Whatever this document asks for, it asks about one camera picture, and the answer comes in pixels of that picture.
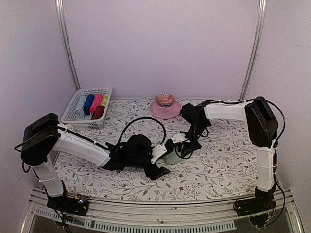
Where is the patterned small bowl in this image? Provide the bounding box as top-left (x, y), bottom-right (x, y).
top-left (156, 93), bottom-right (175, 107)

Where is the aluminium frame post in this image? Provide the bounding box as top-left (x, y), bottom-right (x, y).
top-left (239, 0), bottom-right (267, 100)
top-left (55, 0), bottom-right (81, 90)

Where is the green panda towel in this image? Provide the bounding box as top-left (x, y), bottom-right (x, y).
top-left (162, 152), bottom-right (183, 165)

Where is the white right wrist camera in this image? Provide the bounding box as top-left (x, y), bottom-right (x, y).
top-left (171, 133), bottom-right (188, 144)

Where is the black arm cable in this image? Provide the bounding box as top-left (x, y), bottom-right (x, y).
top-left (174, 99), bottom-right (286, 160)
top-left (119, 116), bottom-right (167, 149)

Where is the pink rolled towel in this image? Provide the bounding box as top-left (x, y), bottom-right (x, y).
top-left (90, 94), bottom-right (104, 114)

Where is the dark red towel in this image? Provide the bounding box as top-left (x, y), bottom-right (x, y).
top-left (92, 105), bottom-right (105, 120)

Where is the dark blue rolled towel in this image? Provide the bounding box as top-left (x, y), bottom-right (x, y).
top-left (83, 94), bottom-right (95, 115)

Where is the white plastic basket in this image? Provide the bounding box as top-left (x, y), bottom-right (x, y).
top-left (61, 87), bottom-right (113, 131)

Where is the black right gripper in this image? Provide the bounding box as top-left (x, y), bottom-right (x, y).
top-left (178, 121), bottom-right (208, 158)

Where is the white cup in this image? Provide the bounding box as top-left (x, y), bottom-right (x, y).
top-left (65, 124), bottom-right (74, 131)

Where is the aluminium front rail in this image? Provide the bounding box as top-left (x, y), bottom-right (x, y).
top-left (20, 188), bottom-right (304, 233)

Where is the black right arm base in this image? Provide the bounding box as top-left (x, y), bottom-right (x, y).
top-left (233, 188), bottom-right (276, 228)

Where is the yellow green rolled towel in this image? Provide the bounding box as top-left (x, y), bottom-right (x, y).
top-left (100, 95), bottom-right (109, 107)

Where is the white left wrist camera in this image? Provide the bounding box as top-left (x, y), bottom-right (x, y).
top-left (151, 144), bottom-right (173, 164)

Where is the pink plate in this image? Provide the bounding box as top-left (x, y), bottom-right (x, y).
top-left (150, 101), bottom-right (182, 119)

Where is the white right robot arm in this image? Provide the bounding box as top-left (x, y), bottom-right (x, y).
top-left (171, 97), bottom-right (279, 192)

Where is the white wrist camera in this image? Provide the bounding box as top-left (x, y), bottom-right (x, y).
top-left (151, 144), bottom-right (173, 164)
top-left (171, 133), bottom-right (188, 144)

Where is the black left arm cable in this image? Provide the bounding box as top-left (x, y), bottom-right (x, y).
top-left (119, 116), bottom-right (167, 149)

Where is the light blue rolled towel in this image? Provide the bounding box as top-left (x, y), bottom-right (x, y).
top-left (74, 96), bottom-right (86, 119)

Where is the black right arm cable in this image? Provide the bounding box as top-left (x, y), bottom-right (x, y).
top-left (174, 99), bottom-right (286, 160)

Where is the right aluminium frame post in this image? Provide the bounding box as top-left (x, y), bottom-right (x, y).
top-left (239, 0), bottom-right (267, 100)

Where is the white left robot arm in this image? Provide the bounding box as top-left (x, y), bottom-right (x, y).
top-left (14, 113), bottom-right (170, 211)

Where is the left aluminium frame post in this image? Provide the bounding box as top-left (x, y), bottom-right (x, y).
top-left (55, 0), bottom-right (81, 90)

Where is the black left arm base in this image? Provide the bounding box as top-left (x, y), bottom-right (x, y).
top-left (47, 188), bottom-right (89, 216)

